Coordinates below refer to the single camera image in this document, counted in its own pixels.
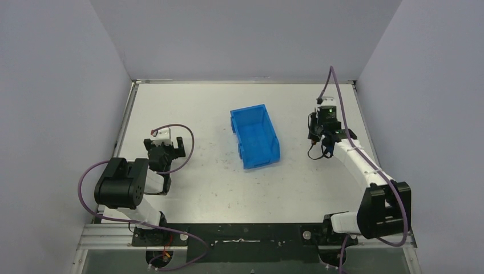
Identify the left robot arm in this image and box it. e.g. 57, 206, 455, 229
94, 136, 186, 246

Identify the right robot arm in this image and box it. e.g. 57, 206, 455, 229
308, 106, 412, 245

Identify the blue plastic bin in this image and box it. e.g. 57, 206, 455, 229
230, 104, 280, 170

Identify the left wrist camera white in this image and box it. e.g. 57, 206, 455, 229
151, 127, 172, 146

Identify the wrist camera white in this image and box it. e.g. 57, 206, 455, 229
151, 127, 172, 146
317, 96, 338, 107

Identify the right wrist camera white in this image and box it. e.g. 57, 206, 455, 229
317, 96, 338, 107

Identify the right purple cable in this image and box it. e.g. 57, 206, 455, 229
317, 66, 410, 274

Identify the purple cable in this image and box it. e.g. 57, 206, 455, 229
77, 123, 209, 272
317, 66, 410, 274

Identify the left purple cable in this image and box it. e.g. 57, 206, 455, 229
77, 123, 209, 272

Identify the aluminium frame rail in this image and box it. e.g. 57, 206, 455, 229
77, 223, 418, 251

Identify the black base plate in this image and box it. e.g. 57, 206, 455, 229
131, 221, 358, 264

